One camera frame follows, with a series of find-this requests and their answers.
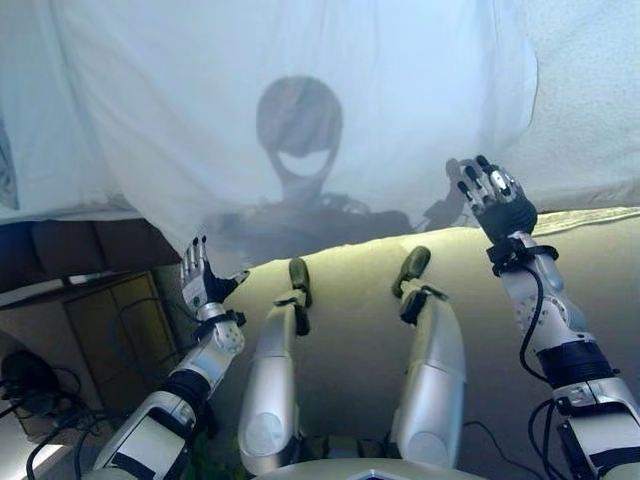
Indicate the beige bed runner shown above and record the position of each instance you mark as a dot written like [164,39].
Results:
[590,100]

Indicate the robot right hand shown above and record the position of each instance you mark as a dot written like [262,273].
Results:
[505,210]

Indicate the brown upholstered bed frame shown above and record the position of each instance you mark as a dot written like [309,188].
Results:
[75,250]

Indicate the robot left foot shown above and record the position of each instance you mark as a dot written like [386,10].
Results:
[300,275]

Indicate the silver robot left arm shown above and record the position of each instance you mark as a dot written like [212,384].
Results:
[165,415]

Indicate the wooden nightstand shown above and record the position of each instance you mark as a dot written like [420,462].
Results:
[100,340]

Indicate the silver robot right leg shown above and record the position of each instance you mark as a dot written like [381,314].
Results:
[435,390]

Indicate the silver robot leg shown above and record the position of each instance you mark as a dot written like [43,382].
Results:
[270,400]
[435,390]

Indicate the white bed sheet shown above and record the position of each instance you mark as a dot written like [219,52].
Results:
[50,150]

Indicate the silver robot left leg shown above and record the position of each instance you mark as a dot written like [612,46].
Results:
[270,400]

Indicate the white duvet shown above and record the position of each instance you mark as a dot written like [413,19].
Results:
[200,100]

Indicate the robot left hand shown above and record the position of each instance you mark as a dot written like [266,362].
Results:
[205,290]

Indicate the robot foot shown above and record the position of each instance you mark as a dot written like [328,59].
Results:
[415,262]
[300,275]

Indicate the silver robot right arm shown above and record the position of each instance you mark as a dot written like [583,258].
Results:
[580,380]

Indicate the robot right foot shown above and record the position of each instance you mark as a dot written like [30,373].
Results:
[415,262]

